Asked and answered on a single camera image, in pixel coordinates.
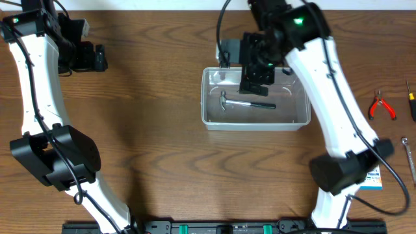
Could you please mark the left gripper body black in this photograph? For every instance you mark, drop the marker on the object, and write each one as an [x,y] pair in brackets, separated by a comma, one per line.
[99,58]

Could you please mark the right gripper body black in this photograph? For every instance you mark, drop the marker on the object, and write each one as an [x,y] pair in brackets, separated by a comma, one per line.
[263,72]

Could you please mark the small claw hammer black handle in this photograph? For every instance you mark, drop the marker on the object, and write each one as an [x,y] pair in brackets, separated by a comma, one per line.
[223,101]

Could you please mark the clear plastic container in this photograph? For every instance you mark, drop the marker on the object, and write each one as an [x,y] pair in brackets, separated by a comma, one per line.
[293,108]

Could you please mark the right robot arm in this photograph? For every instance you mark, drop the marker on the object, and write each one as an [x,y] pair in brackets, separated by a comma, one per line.
[300,37]

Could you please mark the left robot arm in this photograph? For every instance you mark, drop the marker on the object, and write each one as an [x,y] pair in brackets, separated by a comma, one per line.
[47,45]

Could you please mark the yellow black screwdriver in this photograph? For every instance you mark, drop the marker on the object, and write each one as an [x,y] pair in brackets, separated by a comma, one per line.
[412,102]

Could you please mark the blue white screwdriver set box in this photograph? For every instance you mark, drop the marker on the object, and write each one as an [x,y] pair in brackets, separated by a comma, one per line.
[373,180]

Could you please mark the silver metal wrench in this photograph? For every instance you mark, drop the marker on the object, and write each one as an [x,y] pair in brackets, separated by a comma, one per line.
[406,145]

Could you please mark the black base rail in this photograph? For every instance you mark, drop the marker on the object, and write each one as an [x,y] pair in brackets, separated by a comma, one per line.
[281,226]

